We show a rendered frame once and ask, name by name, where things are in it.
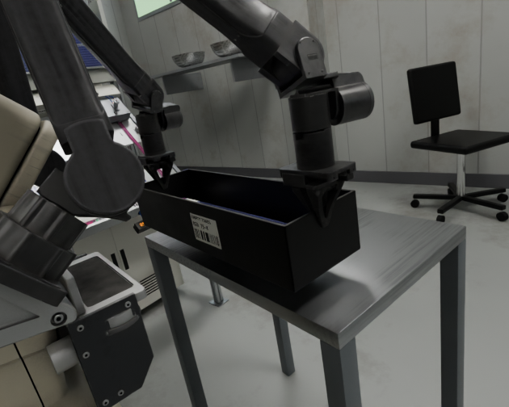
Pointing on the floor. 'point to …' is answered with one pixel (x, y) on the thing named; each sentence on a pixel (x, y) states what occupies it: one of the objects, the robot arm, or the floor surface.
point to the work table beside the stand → (336, 299)
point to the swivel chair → (457, 140)
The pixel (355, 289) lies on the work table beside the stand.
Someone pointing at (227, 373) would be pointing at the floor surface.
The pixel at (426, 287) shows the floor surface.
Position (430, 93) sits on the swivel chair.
